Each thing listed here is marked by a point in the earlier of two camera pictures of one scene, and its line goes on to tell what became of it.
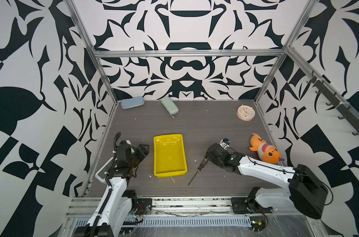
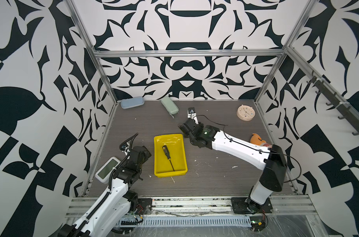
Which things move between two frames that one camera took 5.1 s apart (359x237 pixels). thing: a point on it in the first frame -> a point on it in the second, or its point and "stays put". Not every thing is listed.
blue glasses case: [132, 102] stays put
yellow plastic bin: [169, 156] stays put
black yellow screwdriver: [205, 160] -> [166, 151]
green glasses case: [170, 106] stays put
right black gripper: [207, 155] -> [201, 125]
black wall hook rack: [346, 112] stays put
